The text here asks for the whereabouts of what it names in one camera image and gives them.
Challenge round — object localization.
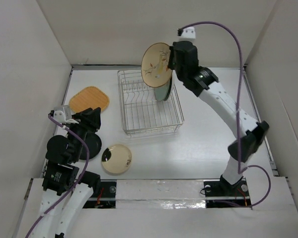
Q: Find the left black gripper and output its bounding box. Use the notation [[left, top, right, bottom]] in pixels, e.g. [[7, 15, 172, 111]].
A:
[[68, 106, 100, 161]]

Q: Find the beige bird pattern plate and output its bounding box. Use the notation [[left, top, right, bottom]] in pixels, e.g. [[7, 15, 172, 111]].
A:
[[141, 43, 172, 88]]

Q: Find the teal flower plate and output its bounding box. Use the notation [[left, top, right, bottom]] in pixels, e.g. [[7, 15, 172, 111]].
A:
[[154, 82, 172, 101]]

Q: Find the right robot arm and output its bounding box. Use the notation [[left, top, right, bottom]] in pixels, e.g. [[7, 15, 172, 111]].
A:
[[168, 41, 269, 195]]

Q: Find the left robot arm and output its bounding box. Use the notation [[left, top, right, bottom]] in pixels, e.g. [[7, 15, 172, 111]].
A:
[[26, 106, 102, 238]]

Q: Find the black round plate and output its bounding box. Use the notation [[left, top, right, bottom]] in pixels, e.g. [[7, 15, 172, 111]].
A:
[[78, 133, 102, 161]]

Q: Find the orange bamboo square plate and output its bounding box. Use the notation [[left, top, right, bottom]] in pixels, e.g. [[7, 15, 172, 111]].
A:
[[69, 86, 110, 113]]

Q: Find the cream plate with black spot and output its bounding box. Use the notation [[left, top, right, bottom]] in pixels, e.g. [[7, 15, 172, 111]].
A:
[[101, 144, 132, 175]]

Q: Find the white foam front strip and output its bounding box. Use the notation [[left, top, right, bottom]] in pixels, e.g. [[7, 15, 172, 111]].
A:
[[115, 179, 206, 209]]

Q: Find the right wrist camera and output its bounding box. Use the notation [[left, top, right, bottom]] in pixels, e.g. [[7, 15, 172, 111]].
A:
[[177, 27, 196, 41]]

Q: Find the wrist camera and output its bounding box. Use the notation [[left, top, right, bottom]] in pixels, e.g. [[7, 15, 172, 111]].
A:
[[177, 27, 196, 41], [49, 105, 75, 124]]

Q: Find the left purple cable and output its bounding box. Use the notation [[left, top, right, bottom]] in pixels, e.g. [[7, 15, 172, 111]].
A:
[[24, 114, 91, 238]]

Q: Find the purple cable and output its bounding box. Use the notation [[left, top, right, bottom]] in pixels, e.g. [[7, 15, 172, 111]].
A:
[[24, 114, 91, 238], [181, 21, 271, 209]]

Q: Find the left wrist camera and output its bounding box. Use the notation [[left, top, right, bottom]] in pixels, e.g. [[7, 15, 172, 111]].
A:
[[49, 105, 75, 124]]

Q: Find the wire dish rack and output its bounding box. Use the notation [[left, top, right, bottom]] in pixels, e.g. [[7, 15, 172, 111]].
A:
[[118, 69, 184, 136]]

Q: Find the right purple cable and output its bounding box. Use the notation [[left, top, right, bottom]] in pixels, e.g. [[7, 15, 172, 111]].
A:
[[181, 21, 271, 209]]

